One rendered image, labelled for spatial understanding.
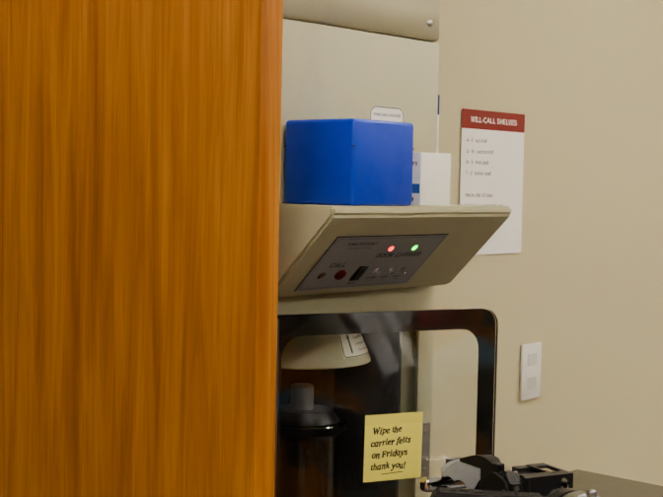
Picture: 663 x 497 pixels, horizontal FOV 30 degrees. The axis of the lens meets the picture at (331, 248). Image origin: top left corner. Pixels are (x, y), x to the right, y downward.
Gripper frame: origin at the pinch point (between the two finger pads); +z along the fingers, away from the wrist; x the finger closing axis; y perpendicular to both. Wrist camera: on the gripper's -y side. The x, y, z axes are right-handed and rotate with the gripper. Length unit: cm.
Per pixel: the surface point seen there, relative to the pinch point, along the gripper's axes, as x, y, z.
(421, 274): 22.7, 2.4, 9.6
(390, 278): 22.4, -3.0, 7.7
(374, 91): 44.2, -3.3, 11.9
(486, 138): 42, 61, 81
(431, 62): 48, 7, 16
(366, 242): 27.1, -10.6, -0.1
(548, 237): 23, 82, 90
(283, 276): 23.5, -19.8, 1.0
